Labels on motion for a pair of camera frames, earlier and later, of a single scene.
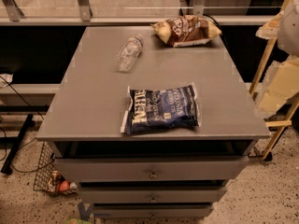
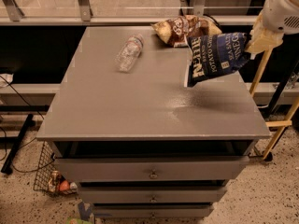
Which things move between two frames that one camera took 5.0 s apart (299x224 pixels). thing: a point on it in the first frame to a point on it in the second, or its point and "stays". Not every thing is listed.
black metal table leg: [13, 152] stays
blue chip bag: [171, 108] to [214, 55]
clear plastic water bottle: [129, 53] stays
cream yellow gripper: [290, 32] to [277, 16]
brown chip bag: [187, 30] stays
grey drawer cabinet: [179, 174] stays
